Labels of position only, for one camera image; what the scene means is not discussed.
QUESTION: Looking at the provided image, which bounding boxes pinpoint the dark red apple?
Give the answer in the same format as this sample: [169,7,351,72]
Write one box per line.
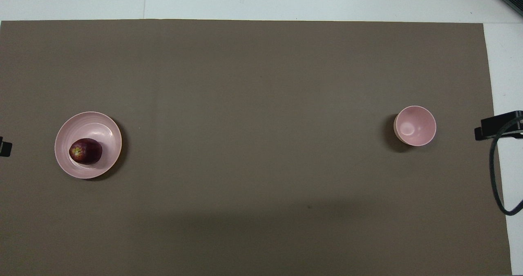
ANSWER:
[69,138,103,165]

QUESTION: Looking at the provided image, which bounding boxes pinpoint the pink bowl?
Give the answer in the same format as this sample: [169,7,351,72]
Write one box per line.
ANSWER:
[393,105,437,147]

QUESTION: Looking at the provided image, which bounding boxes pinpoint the pink plate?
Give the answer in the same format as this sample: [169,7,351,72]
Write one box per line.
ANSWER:
[54,111,123,180]

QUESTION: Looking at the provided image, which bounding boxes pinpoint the brown table mat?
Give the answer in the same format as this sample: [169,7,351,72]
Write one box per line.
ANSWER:
[0,19,512,276]

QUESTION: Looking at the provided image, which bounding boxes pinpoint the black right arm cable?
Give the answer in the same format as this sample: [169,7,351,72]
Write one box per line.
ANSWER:
[489,119,523,216]

